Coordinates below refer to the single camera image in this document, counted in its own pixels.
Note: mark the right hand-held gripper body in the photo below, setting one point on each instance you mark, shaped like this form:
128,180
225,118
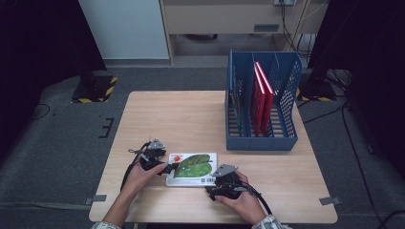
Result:
230,186

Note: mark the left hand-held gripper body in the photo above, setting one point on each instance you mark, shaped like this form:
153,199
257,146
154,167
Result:
153,156

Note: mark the white book with green leaf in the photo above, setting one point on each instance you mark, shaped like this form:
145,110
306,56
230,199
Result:
194,167

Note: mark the blue file rack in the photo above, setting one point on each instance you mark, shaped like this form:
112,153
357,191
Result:
270,143

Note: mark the red picture book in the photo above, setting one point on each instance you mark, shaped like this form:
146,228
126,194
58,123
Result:
258,111
269,108

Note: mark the person's right hand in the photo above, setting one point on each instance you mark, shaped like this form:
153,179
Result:
248,206

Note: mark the person's left hand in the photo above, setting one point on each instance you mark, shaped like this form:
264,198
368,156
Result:
137,184

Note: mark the grey tape strip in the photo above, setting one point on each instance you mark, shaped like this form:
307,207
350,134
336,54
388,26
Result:
329,201
95,199

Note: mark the black stand with striped base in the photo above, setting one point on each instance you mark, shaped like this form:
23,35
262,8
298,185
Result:
92,90
318,93

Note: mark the wooden cabinet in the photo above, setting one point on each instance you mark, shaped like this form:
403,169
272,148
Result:
223,16

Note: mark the black curtain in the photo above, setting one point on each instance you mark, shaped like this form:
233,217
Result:
31,47
375,63

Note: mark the white power strip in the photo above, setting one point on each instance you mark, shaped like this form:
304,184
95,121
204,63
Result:
283,2

